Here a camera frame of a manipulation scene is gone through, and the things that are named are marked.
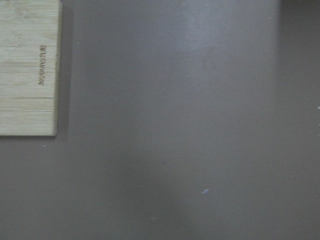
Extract wooden cutting board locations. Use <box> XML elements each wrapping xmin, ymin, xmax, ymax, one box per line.
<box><xmin>0</xmin><ymin>0</ymin><xmax>63</xmax><ymax>136</ymax></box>

